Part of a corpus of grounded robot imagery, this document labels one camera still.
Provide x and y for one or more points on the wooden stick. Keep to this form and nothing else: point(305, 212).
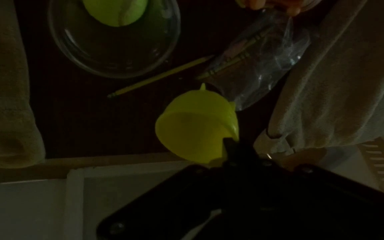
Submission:
point(158, 76)

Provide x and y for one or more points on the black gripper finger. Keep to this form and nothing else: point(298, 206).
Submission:
point(238, 156)

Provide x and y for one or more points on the clear plastic bag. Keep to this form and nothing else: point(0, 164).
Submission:
point(257, 59)

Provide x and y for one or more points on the beige towel far side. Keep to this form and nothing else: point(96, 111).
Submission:
point(20, 140)

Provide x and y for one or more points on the yellow plastic bowl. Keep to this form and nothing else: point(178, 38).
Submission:
point(194, 123)

